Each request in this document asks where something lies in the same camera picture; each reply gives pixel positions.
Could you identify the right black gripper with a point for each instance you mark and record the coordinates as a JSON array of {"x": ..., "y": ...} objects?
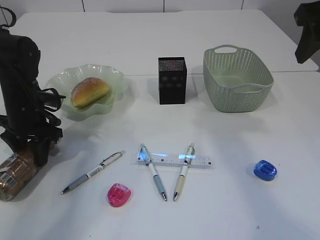
[{"x": 307, "y": 16}]

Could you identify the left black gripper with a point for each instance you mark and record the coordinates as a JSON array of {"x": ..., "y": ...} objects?
[{"x": 29, "y": 117}]

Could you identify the brown coffee drink bottle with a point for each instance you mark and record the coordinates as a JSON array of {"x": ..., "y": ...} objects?
[{"x": 16, "y": 172}]

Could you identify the sugared bread roll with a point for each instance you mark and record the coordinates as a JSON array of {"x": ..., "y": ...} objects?
[{"x": 88, "y": 91}]

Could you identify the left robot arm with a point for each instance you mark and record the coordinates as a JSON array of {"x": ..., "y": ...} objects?
[{"x": 19, "y": 62}]

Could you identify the grey grip pen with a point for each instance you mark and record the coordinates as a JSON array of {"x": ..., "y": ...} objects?
[{"x": 106, "y": 162}]

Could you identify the green wavy glass plate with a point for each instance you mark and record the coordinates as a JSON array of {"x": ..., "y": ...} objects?
[{"x": 65, "y": 81}]

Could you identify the green plastic basket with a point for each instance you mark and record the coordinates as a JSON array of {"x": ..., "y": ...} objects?
[{"x": 236, "y": 79}]

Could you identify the pink pencil sharpener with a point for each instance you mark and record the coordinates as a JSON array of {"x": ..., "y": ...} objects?
[{"x": 118, "y": 195}]

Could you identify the blue grip pen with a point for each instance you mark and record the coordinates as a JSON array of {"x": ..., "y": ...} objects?
[{"x": 153, "y": 172}]

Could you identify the black mesh pen holder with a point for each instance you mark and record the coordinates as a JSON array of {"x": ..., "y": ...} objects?
[{"x": 172, "y": 80}]

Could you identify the blue pencil sharpener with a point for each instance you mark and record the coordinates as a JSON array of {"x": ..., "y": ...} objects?
[{"x": 265, "y": 170}]

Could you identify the cream grip pen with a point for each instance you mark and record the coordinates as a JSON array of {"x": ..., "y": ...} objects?
[{"x": 183, "y": 172}]

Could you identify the transparent plastic ruler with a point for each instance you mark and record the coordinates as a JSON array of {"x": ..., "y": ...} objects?
[{"x": 175, "y": 160}]

